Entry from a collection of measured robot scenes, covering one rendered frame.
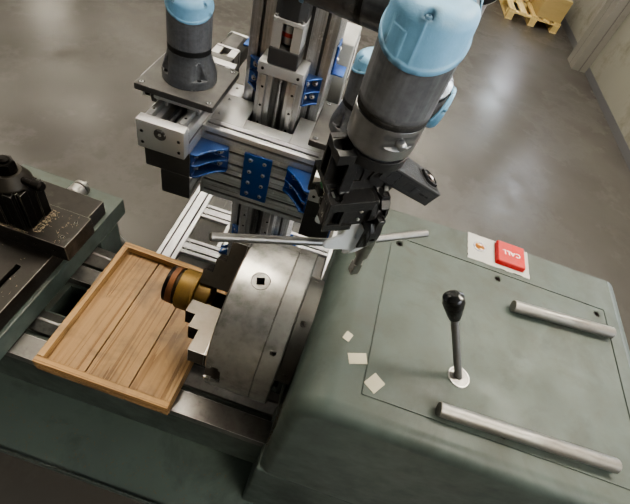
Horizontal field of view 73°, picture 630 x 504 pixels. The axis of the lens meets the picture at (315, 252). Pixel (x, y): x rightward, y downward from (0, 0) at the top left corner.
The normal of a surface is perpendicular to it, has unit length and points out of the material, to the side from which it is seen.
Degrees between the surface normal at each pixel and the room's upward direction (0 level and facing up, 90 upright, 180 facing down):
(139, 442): 0
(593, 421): 0
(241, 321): 38
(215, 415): 0
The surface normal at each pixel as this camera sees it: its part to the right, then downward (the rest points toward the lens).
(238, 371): -0.18, 0.48
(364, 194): 0.20, -0.54
